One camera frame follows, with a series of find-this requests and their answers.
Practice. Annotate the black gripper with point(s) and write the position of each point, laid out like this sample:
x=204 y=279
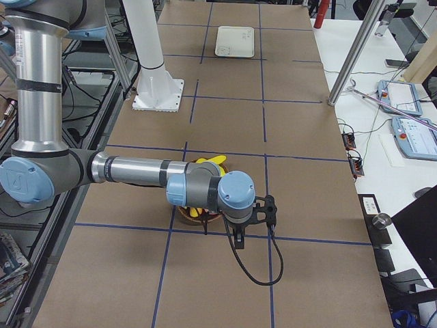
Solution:
x=238 y=228

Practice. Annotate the yellow banana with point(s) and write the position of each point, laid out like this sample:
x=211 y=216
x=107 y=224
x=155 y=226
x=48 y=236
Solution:
x=219 y=159
x=195 y=212

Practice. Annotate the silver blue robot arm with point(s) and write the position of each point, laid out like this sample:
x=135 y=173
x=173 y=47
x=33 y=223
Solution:
x=42 y=165

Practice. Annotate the brown wicker basket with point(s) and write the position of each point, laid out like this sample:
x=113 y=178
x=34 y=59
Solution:
x=207 y=216

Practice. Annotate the white rectangular bear plate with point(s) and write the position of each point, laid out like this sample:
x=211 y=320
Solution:
x=235 y=42

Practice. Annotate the orange relay module lower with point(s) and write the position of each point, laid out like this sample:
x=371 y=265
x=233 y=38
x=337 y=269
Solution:
x=356 y=166

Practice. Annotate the orange relay module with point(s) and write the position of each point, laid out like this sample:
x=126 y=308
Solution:
x=349 y=141
x=356 y=166

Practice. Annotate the metal weight cylinder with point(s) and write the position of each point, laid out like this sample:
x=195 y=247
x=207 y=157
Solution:
x=381 y=221

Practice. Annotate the orange relay module upper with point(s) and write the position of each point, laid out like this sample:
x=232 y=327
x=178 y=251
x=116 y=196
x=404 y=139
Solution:
x=349 y=141

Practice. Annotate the pink grabber stick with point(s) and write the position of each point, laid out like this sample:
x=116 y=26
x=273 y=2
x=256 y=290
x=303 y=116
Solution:
x=381 y=103

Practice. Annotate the lower teach pendant tablet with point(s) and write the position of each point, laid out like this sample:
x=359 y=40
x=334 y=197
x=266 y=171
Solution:
x=414 y=139

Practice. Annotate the teach pendant tablet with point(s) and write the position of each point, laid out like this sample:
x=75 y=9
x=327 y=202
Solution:
x=400 y=95
x=414 y=139

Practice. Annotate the upper teach pendant tablet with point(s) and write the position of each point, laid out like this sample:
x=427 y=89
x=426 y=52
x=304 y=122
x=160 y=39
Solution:
x=400 y=95

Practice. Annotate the red bottle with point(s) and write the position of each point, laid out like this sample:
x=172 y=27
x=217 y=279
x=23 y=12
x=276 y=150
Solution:
x=322 y=10

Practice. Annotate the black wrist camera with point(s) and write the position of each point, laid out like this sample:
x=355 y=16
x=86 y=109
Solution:
x=265 y=211

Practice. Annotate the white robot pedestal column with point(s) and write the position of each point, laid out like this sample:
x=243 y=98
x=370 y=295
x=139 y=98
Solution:
x=157 y=90

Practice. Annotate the aluminium frame post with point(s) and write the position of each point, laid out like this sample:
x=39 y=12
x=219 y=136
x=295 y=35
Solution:
x=375 y=9

